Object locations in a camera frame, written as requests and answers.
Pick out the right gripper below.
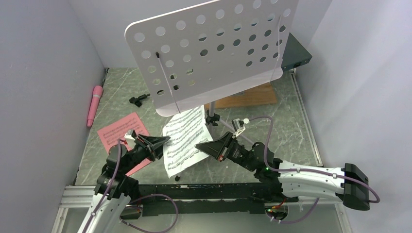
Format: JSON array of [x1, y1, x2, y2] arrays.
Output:
[[196, 132, 257, 172]]

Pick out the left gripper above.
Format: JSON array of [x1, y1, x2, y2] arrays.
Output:
[[121, 133, 172, 174]]

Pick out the white sheet music page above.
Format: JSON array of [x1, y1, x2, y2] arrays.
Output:
[[162, 105, 212, 178]]

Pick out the pink sheet music page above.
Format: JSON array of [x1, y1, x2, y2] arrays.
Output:
[[97, 112, 157, 178]]

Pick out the lilac perforated music stand desk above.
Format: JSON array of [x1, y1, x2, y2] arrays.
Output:
[[124, 0, 298, 117]]

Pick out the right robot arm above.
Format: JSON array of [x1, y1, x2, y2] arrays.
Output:
[[195, 132, 370, 211]]

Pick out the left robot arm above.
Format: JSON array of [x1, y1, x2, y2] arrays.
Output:
[[78, 130, 170, 233]]

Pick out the black microphone desk stand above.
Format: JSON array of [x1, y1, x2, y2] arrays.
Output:
[[129, 94, 151, 108]]

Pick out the wooden board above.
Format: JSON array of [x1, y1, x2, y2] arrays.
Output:
[[215, 83, 277, 109]]

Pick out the dark teal rack unit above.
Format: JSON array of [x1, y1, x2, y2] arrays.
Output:
[[281, 33, 313, 72]]

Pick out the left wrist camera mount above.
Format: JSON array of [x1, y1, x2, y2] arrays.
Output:
[[124, 129, 137, 144]]

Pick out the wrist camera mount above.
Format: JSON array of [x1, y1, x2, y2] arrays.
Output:
[[232, 118, 250, 138], [124, 129, 137, 144]]

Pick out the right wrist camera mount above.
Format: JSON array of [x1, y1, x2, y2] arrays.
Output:
[[232, 118, 250, 138]]

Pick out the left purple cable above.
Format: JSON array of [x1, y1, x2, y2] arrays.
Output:
[[82, 139, 123, 233]]

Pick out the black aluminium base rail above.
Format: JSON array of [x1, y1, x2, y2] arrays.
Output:
[[59, 183, 342, 216]]

